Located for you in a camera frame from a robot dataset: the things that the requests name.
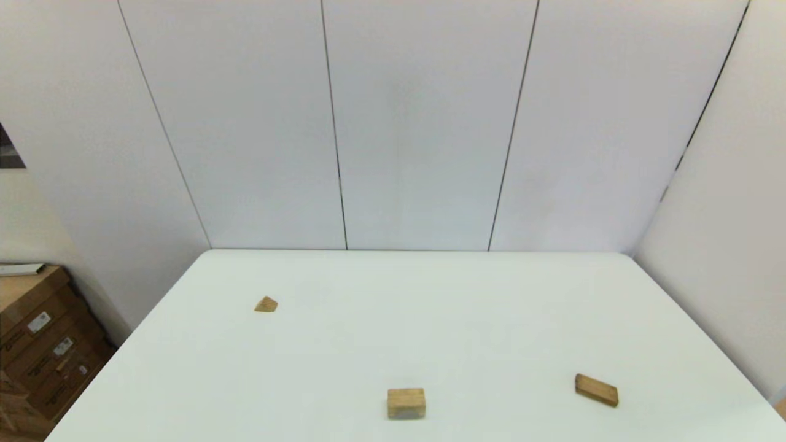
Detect brown cardboard box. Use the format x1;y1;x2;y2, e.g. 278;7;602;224
18;335;119;424
0;265;80;354
0;301;102;384

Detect dark wall picture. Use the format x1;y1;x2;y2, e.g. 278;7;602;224
0;122;27;170

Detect arched wooden block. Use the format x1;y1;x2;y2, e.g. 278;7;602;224
387;387;427;421

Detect rectangular wooden block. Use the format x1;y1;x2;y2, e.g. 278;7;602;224
575;373;620;408

